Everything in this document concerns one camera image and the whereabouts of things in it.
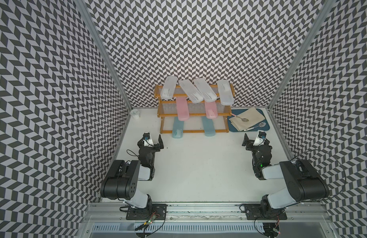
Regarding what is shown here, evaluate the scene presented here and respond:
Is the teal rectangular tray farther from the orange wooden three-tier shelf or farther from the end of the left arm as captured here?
the end of the left arm

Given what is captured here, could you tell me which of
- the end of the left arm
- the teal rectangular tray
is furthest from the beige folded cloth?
the end of the left arm

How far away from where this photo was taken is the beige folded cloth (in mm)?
1069

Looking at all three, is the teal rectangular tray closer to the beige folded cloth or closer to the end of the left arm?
the beige folded cloth

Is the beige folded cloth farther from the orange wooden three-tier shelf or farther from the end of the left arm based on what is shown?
the end of the left arm
